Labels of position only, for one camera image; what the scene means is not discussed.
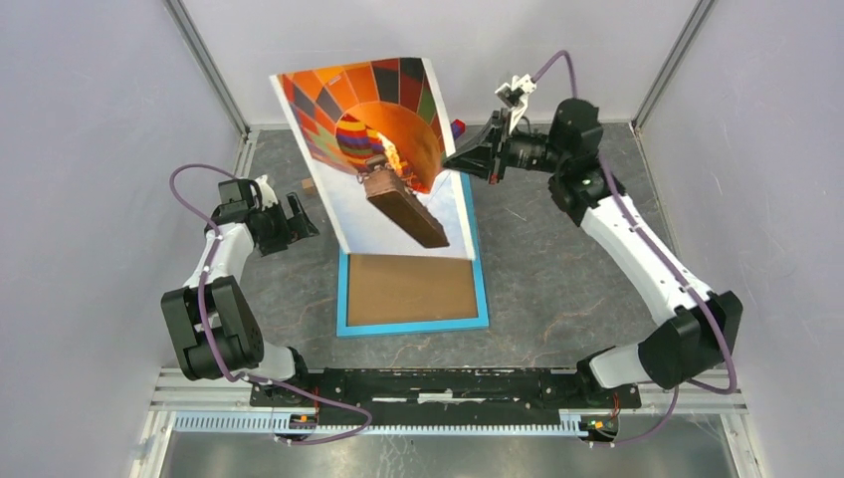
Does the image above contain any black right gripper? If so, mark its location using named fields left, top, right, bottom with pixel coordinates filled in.
left=442, top=109, right=566, bottom=186

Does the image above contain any sky and sun photo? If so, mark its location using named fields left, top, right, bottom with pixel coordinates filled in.
left=270, top=57, right=477, bottom=260

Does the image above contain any brown frame backing board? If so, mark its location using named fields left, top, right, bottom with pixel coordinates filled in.
left=337, top=253, right=490, bottom=337

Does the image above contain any blue wooden picture frame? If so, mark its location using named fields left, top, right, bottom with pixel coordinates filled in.
left=322, top=172, right=490, bottom=337

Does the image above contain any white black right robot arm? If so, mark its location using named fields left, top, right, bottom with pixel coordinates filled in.
left=442, top=98, right=743, bottom=406

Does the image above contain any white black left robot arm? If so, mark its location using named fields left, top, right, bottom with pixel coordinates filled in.
left=160, top=175, right=318, bottom=406

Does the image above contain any small wooden cube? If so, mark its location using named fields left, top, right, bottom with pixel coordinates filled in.
left=301, top=177, right=317, bottom=195

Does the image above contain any red purple toy block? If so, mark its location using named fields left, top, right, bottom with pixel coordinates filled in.
left=450, top=119, right=466, bottom=140

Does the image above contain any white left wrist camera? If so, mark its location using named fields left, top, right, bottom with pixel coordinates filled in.
left=254, top=174, right=279, bottom=210

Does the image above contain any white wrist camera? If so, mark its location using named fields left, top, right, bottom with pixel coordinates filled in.
left=495, top=74, right=536, bottom=130
left=254, top=174, right=279, bottom=210

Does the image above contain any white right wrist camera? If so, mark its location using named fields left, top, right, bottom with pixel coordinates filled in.
left=495, top=74, right=536, bottom=130

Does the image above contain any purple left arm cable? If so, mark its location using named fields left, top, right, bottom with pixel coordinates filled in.
left=169, top=163, right=374, bottom=446

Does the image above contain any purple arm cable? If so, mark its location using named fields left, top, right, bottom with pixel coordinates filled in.
left=532, top=50, right=739, bottom=448
left=169, top=163, right=374, bottom=446

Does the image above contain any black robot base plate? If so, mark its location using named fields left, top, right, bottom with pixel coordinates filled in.
left=250, top=367, right=642, bottom=427

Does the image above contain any slotted cable duct rail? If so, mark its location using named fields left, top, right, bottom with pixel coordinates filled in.
left=173, top=411, right=587, bottom=438

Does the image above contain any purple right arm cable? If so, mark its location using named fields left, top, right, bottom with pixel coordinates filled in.
left=532, top=50, right=739, bottom=448

